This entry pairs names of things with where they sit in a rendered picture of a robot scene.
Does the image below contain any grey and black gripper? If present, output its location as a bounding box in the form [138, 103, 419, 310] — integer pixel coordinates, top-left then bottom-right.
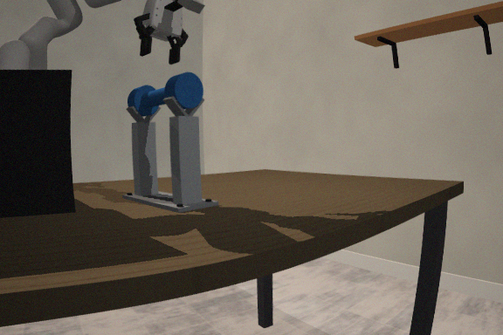
[134, 0, 189, 65]

